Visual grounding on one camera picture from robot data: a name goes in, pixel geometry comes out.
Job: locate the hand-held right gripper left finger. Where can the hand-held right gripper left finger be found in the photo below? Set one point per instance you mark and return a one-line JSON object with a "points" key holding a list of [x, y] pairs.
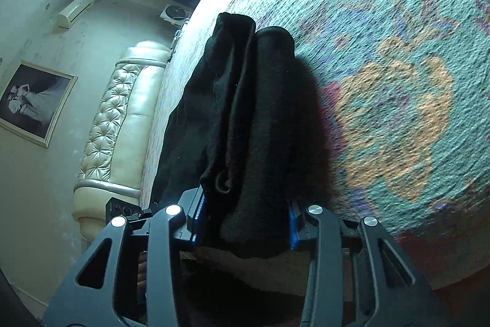
{"points": [[195, 210]]}

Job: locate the framed wall picture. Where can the framed wall picture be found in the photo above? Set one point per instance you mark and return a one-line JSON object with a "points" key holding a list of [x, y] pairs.
{"points": [[36, 101]]}

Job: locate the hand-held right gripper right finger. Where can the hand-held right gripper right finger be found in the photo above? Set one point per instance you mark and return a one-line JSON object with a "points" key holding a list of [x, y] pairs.
{"points": [[293, 229]]}

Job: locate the white fan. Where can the white fan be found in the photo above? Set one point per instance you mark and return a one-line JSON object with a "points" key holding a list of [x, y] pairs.
{"points": [[174, 13]]}

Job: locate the white wall air conditioner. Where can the white wall air conditioner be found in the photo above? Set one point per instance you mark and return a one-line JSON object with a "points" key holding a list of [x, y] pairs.
{"points": [[76, 9]]}

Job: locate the cream tufted leather headboard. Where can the cream tufted leather headboard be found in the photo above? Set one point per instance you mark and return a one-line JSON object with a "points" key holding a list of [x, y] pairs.
{"points": [[115, 120]]}

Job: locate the black pants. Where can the black pants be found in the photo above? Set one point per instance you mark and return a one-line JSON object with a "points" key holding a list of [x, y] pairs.
{"points": [[260, 139]]}

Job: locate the floral bed blanket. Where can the floral bed blanket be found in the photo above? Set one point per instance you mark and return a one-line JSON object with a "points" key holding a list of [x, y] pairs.
{"points": [[382, 43]]}

